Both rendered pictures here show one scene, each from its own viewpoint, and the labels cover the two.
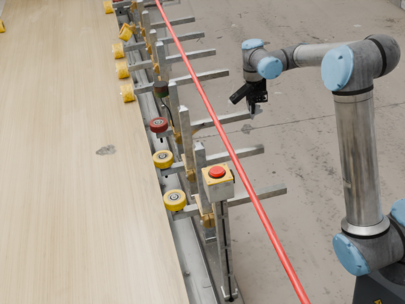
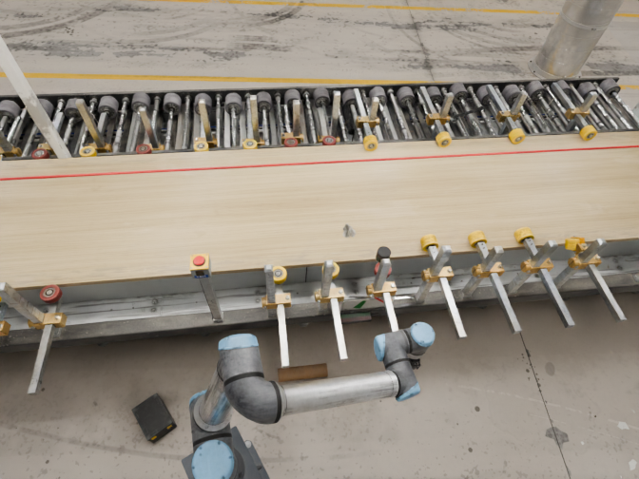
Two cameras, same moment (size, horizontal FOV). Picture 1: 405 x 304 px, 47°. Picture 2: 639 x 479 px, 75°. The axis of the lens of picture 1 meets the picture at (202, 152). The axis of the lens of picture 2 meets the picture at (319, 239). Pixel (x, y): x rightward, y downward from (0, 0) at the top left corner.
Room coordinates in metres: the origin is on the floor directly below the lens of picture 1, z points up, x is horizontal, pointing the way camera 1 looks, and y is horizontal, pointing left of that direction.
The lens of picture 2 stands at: (1.36, -0.85, 2.59)
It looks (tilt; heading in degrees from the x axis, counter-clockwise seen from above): 55 degrees down; 87
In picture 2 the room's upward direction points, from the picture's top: 6 degrees clockwise
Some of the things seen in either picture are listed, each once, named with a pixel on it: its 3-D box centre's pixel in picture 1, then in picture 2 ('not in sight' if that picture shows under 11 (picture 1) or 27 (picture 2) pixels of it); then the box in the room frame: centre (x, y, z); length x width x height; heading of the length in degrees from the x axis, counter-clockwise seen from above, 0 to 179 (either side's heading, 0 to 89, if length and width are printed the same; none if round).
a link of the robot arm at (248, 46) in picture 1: (253, 55); (418, 338); (1.80, -0.26, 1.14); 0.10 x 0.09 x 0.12; 17
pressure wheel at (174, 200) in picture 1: (176, 207); (278, 278); (1.23, 0.12, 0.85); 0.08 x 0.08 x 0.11
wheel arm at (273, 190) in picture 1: (229, 201); (281, 319); (1.26, -0.08, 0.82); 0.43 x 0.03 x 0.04; 99
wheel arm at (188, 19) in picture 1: (165, 23); (600, 285); (2.75, 0.13, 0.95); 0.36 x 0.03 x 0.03; 99
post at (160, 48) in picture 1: (166, 90); (432, 276); (1.95, 0.13, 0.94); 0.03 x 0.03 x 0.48; 9
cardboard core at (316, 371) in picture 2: not in sight; (302, 373); (1.38, -0.07, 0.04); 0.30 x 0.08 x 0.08; 9
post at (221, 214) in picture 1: (225, 248); (210, 296); (0.95, -0.03, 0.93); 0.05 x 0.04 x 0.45; 9
